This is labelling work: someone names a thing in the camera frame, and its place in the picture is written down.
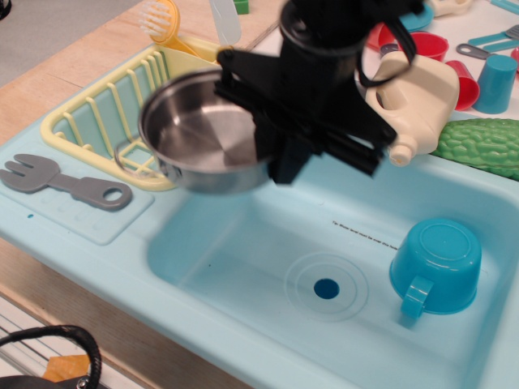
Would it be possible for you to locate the blue plastic tumbler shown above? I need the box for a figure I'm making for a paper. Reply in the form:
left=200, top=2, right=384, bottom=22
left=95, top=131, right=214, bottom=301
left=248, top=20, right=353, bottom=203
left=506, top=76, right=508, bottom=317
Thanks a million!
left=473, top=55, right=518, bottom=114

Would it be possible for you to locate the grey toy utensil handle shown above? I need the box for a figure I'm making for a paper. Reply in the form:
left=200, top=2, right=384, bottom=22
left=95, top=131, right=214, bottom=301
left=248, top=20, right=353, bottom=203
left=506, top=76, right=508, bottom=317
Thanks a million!
left=456, top=43, right=492, bottom=60

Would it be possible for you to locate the red lying plastic cup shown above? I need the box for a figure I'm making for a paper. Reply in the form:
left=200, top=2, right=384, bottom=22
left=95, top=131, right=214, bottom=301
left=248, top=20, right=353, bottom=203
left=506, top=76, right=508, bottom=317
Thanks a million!
left=366, top=23, right=397, bottom=51

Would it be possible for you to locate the grey plastic toy fork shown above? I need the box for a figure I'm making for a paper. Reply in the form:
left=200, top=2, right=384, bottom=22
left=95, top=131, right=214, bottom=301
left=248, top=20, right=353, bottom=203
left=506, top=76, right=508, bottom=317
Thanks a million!
left=1, top=154, right=133, bottom=211

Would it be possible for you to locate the green bumpy toy gourd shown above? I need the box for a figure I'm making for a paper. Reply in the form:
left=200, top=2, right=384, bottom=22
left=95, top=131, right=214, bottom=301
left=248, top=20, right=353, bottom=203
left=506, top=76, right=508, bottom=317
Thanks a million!
left=432, top=118, right=518, bottom=181

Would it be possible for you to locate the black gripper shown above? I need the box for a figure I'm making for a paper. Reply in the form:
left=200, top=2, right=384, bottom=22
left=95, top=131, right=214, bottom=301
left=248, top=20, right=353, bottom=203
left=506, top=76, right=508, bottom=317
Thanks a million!
left=216, top=11, right=397, bottom=185

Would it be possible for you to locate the small steel pan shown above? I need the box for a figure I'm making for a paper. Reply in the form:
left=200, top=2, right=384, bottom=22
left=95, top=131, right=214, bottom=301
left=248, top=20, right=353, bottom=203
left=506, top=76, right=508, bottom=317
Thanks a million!
left=138, top=67, right=272, bottom=195

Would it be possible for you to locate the blue toy spatula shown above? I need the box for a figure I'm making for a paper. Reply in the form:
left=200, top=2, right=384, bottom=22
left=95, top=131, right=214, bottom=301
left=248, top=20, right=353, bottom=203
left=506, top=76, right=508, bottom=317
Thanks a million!
left=468, top=24, right=518, bottom=53

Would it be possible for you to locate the cream plastic detergent bottle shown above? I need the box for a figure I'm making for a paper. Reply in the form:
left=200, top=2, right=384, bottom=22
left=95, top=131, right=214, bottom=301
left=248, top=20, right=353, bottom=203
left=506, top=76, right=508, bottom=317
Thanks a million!
left=365, top=51, right=460, bottom=167

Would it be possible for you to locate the black cable loop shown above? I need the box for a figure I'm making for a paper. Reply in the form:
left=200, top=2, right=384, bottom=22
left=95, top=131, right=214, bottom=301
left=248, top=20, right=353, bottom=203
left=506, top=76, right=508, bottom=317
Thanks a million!
left=0, top=325, right=102, bottom=389

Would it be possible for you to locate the light blue toy sink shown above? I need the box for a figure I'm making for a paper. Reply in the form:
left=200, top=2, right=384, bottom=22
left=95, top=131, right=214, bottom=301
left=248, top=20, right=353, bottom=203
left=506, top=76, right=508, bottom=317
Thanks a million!
left=1, top=156, right=518, bottom=388

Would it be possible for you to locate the yellow dish brush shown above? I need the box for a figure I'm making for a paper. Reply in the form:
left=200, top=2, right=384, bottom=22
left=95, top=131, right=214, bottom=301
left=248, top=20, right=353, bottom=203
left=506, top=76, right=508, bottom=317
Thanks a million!
left=139, top=0, right=199, bottom=58

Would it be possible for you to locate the toy knife yellow handle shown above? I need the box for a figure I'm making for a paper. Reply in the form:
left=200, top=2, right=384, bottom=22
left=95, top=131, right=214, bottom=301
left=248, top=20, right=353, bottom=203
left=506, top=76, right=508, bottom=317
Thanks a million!
left=209, top=0, right=242, bottom=46

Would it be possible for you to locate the blue plastic cup with handle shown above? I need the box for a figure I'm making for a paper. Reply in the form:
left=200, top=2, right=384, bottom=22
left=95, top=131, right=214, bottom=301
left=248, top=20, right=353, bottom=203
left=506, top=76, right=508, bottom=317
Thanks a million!
left=389, top=218, right=482, bottom=319

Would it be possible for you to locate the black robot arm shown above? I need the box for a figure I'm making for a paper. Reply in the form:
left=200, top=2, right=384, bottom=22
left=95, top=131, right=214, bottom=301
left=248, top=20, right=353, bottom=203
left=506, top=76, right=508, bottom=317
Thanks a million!
left=216, top=1, right=424, bottom=184

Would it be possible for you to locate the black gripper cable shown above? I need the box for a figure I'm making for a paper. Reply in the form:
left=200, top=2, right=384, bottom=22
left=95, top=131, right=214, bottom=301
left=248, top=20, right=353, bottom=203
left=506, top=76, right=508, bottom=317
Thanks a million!
left=354, top=18, right=418, bottom=89

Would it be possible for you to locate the red plastic bowl cup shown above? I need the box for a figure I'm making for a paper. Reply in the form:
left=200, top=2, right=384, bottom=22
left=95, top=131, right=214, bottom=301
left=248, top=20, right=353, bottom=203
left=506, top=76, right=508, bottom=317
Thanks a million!
left=410, top=32, right=449, bottom=62

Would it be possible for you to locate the blue plastic plate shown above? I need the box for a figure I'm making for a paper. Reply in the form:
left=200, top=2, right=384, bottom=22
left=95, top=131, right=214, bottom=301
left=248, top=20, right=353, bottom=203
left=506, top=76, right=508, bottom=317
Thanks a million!
left=400, top=2, right=435, bottom=32

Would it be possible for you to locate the black device base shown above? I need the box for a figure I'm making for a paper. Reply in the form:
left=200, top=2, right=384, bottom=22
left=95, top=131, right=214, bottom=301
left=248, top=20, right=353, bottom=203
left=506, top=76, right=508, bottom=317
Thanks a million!
left=1, top=375, right=99, bottom=389

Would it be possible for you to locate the yellow plastic drying rack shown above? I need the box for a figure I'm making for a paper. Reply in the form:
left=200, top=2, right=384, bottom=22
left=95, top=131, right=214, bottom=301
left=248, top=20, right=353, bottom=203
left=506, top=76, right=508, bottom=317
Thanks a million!
left=41, top=36, right=219, bottom=191

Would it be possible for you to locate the orange tape piece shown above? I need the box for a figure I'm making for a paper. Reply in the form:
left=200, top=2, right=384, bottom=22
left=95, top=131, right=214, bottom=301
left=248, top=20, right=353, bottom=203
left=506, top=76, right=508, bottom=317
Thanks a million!
left=42, top=354, right=90, bottom=383

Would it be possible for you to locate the green toy block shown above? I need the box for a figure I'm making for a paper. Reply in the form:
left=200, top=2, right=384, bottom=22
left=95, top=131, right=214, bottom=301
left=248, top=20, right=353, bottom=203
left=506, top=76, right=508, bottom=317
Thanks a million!
left=234, top=0, right=250, bottom=15

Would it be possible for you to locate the cream toy object top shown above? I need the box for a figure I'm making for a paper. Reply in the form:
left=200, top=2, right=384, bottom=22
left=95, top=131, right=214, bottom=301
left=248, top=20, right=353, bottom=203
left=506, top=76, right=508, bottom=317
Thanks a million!
left=427, top=0, right=474, bottom=17

